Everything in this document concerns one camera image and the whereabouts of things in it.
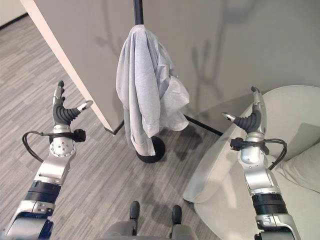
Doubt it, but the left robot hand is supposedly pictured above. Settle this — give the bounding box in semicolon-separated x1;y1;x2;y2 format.
51;80;94;133

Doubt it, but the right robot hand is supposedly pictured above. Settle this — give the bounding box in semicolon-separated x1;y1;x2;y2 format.
221;86;269;139

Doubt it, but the light grey sofa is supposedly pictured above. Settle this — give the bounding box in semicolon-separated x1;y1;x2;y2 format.
182;85;320;240

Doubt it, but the light grey sofa cushion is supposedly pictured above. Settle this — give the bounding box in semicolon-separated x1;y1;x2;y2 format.
278;148;320;194

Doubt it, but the black clothes rack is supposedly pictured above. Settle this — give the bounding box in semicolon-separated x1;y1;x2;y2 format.
132;0;167;164

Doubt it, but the light blue garment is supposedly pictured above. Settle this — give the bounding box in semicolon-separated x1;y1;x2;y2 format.
115;23;191;157

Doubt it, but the right robot leg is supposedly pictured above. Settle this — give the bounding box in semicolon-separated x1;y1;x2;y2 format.
168;204;204;240

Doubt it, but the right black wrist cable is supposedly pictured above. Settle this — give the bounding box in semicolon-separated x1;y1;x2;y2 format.
261;139;288;171

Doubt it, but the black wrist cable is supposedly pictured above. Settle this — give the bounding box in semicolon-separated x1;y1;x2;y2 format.
21;131;54;163
261;139;288;171

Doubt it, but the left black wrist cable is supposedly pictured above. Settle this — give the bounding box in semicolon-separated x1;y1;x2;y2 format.
21;131;54;163

